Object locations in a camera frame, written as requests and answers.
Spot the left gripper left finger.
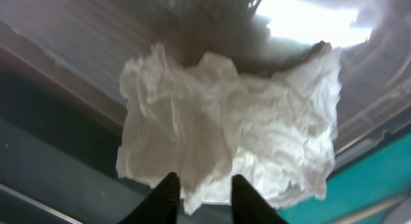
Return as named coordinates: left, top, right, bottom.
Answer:
left=119, top=172, right=180, bottom=224

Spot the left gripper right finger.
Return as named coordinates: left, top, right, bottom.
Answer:
left=231, top=175, right=288, bottom=224

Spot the white napkin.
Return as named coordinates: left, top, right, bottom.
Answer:
left=116, top=44, right=341, bottom=214

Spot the left wooden chopstick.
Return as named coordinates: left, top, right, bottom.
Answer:
left=331, top=196, right=407, bottom=224

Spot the teal serving tray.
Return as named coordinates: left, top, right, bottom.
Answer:
left=279, top=134, right=410, bottom=223

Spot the clear plastic bin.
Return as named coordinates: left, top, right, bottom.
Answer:
left=1, top=0, right=410, bottom=152

